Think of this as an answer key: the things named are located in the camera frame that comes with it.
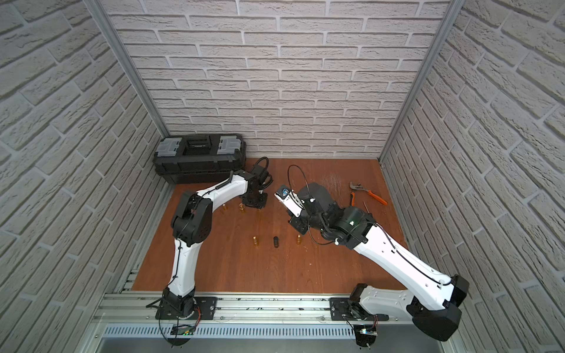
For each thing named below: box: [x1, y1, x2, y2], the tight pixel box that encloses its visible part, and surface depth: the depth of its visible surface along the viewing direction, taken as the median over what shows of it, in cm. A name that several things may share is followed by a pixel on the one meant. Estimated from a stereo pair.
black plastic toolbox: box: [152, 133, 247, 185], surface depth 101 cm
